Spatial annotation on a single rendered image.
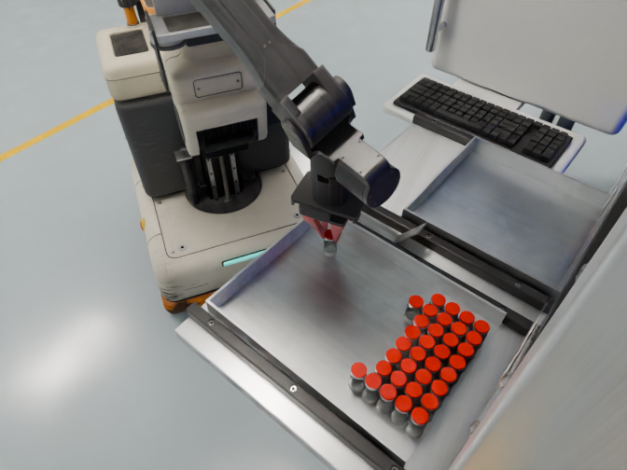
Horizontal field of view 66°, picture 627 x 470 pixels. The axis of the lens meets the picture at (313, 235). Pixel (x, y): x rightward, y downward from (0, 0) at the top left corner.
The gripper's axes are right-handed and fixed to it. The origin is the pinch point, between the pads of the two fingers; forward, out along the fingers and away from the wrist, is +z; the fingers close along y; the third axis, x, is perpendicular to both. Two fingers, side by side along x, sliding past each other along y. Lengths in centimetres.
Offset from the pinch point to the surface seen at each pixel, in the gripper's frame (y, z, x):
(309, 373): 5.5, 4.0, -20.9
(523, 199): 27.4, 5.4, 25.6
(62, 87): -211, 92, 117
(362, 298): 8.0, 4.3, -6.6
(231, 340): -5.8, 2.0, -21.6
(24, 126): -203, 92, 80
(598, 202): 39.5, 4.8, 29.0
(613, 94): 41, 5, 65
